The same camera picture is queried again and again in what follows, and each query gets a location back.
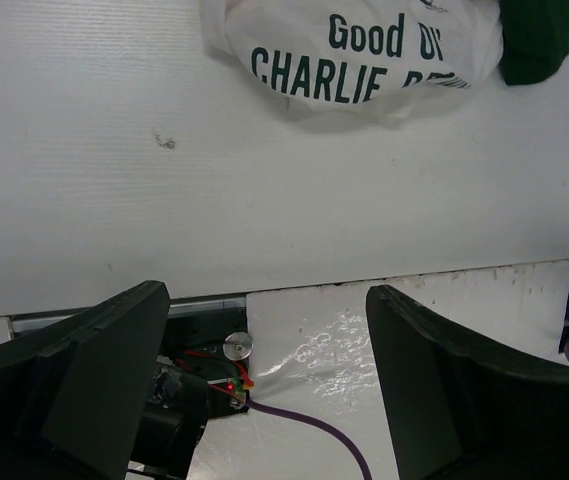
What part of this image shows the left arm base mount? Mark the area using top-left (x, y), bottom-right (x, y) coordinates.
top-left (128, 302), bottom-right (253, 479)

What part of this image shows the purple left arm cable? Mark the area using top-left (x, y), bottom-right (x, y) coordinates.
top-left (243, 389), bottom-right (374, 480)

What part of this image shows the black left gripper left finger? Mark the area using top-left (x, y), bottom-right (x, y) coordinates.
top-left (0, 281), bottom-right (170, 479)

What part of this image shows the white green raglan t-shirt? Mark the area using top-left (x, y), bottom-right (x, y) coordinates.
top-left (199, 0), bottom-right (569, 116)

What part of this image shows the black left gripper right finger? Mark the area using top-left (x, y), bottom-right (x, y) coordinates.
top-left (366, 285), bottom-right (569, 479)

